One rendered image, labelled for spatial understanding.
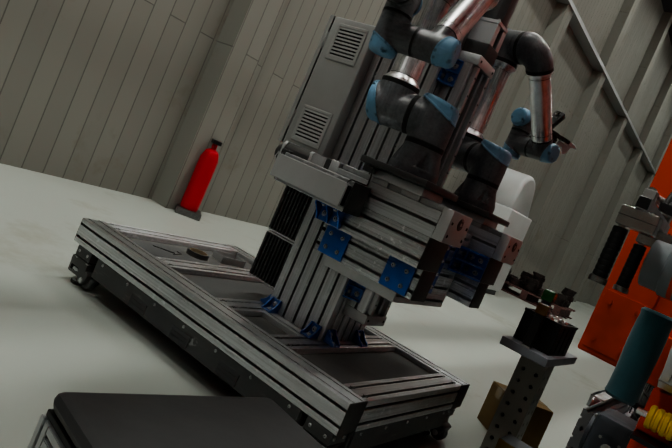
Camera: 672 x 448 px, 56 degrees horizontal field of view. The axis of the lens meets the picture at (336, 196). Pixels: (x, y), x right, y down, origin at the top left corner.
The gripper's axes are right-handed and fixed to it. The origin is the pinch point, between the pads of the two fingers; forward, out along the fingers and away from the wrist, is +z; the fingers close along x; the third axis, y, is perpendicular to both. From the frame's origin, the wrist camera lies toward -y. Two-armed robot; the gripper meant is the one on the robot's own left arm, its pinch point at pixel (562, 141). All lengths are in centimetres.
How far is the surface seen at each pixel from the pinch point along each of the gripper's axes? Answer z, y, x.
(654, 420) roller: -75, 61, 108
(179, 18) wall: -61, 31, -267
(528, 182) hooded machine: 468, -3, -320
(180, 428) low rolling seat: -184, 83, 91
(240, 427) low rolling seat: -173, 83, 91
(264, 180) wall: 82, 118, -293
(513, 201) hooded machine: 452, 27, -314
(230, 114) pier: 3, 75, -260
